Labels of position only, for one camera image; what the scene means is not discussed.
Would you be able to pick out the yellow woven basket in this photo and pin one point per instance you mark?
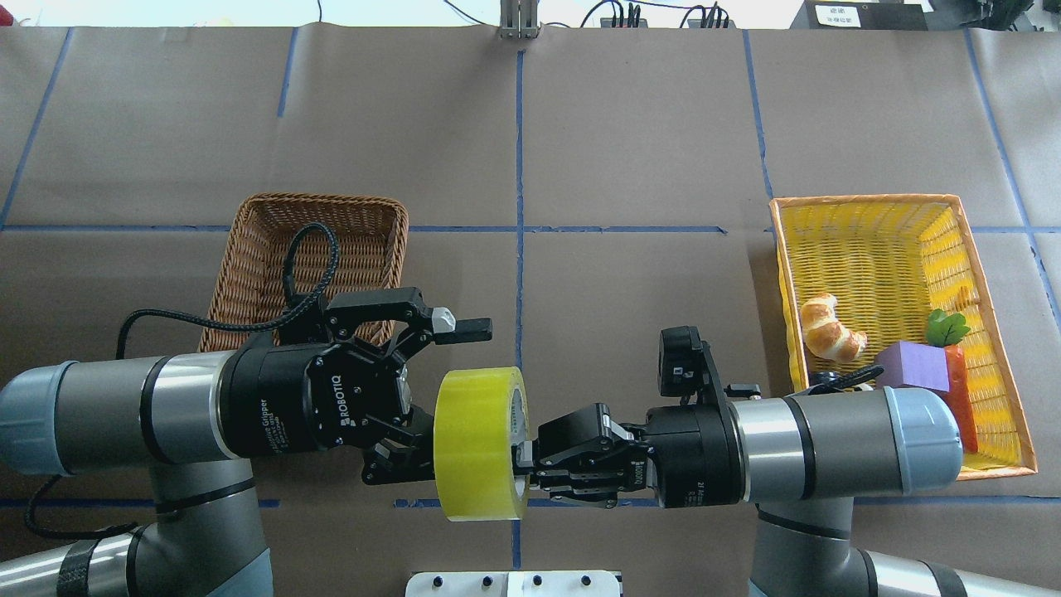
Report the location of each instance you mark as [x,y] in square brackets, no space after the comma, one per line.
[891,259]

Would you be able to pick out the aluminium frame post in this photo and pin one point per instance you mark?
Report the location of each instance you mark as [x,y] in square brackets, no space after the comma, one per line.
[518,19]

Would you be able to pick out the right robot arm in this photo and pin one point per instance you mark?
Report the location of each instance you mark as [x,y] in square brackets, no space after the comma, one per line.
[801,460]

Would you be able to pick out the purple cube block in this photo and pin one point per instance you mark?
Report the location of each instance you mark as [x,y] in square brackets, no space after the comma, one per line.
[914,365]

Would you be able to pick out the toy croissant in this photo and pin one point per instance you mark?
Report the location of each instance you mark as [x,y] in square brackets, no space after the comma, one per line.
[827,337]

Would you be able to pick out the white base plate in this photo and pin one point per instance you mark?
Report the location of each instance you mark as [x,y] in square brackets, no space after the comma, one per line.
[516,583]

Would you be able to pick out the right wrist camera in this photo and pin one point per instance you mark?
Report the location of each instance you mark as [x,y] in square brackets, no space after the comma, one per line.
[687,371]

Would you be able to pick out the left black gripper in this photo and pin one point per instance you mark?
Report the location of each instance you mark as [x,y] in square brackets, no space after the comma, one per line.
[278,402]

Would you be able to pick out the toy carrot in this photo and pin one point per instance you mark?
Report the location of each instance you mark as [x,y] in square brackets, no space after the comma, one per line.
[946,331]

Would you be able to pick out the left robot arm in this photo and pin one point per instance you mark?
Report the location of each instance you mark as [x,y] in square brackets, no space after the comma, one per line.
[196,420]

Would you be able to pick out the yellow tape roll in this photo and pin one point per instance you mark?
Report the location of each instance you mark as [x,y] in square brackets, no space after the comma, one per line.
[480,419]

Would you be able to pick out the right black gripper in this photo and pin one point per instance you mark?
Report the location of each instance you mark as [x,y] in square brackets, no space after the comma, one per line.
[690,454]

